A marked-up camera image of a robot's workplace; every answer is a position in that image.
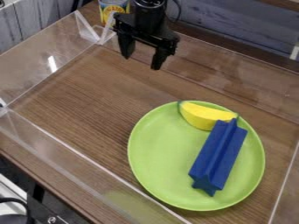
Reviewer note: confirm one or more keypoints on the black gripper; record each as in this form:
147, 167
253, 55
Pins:
150, 30

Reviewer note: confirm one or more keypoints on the blue star-shaped block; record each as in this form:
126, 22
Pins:
213, 165

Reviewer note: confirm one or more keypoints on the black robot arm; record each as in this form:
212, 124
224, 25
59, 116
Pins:
154, 7

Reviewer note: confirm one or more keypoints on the green plate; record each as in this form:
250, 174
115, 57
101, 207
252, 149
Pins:
164, 146

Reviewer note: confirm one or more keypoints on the yellow banana-shaped sponge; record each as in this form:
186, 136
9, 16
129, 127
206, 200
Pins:
202, 117

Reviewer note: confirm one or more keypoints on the black metal equipment corner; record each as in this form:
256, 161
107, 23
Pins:
42, 214

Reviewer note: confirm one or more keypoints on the clear acrylic enclosure wall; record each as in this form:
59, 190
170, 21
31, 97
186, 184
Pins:
75, 96

